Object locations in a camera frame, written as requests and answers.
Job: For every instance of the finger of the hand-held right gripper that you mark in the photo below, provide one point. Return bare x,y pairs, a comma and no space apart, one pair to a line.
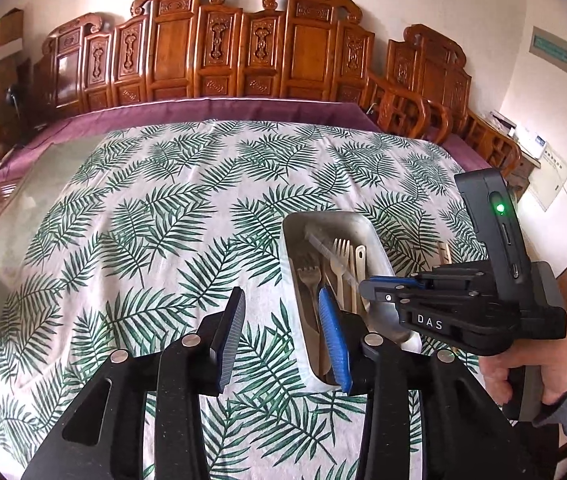
393,280
428,297

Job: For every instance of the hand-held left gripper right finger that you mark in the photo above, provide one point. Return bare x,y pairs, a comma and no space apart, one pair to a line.
334,345

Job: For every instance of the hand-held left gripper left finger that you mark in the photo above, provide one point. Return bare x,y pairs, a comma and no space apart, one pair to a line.
231,345

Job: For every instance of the light wooden chopstick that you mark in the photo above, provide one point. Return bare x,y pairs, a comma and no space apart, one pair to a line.
445,255

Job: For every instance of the grey metal tray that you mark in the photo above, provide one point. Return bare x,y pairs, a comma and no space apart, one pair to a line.
293,310

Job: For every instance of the person's right hand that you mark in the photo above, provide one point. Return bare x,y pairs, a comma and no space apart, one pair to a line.
563,365

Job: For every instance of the beige fork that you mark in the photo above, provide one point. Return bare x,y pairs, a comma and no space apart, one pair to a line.
342,262

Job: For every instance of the beige cutlery in tray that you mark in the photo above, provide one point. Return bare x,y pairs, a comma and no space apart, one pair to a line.
308,272

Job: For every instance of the leaf-print tablecloth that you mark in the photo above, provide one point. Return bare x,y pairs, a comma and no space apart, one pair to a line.
138,240

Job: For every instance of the short purple seat cushion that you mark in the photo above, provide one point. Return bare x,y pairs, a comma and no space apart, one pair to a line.
458,152

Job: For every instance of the person's dark clothing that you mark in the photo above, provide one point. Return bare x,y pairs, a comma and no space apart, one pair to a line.
543,452

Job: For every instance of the wooden side table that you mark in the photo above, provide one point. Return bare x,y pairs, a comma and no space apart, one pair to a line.
493,147

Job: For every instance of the white box on side table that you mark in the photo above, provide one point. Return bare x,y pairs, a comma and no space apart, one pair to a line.
531,141

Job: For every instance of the narrow carved wooden bench back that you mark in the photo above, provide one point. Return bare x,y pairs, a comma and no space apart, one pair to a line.
75,75
431,75

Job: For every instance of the wide carved wooden bench back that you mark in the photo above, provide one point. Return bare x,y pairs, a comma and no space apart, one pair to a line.
308,45
178,45

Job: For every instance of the dark cabinet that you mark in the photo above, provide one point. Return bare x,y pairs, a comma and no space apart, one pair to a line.
8,100

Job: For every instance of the cardboard box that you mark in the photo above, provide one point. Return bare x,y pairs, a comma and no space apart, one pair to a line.
3,32

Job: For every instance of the green and white wall panel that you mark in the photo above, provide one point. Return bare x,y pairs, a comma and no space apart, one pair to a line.
553,50

